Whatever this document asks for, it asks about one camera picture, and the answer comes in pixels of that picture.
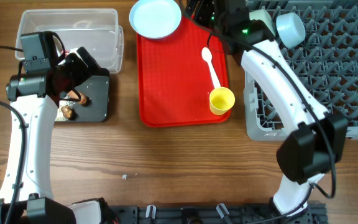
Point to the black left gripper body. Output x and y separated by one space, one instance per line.
73 71

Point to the brown food scrap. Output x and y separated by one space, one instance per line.
67 112

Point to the mint green bowl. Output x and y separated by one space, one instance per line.
264 16

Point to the clear plastic bin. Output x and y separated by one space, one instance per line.
97 30

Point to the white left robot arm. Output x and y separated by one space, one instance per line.
26 195

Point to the grey dishwasher rack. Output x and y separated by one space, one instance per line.
326 62

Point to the black plastic tray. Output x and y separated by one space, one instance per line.
96 88

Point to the light blue plate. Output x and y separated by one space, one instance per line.
155 19

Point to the red serving tray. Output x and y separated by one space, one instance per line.
174 80

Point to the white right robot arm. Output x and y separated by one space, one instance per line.
315 137

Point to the orange carrot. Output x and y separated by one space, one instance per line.
78 97

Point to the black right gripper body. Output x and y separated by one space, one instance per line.
204 15

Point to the yellow plastic cup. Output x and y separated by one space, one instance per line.
221 100

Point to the white plastic spoon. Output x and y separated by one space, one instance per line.
207 57

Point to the light blue bowl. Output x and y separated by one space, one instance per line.
291 29

